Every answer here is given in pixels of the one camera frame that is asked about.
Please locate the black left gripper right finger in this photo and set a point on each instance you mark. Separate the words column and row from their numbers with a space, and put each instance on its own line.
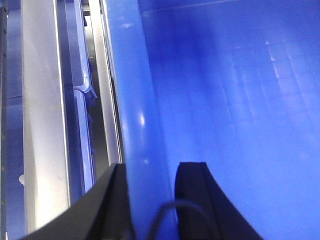
column 221, row 220

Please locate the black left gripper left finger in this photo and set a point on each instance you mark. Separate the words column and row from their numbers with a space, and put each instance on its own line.
column 103, row 213

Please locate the large blue plastic bin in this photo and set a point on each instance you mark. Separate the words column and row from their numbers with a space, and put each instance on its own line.
column 232, row 83

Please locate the blue bin below shelf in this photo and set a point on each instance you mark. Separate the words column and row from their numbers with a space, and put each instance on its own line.
column 82, row 169
column 76, row 68

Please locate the lower steel shelf rail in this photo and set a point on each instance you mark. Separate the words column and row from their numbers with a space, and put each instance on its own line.
column 45, row 149

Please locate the stainless steel shelf rail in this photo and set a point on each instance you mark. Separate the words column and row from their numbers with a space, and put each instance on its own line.
column 107, row 93

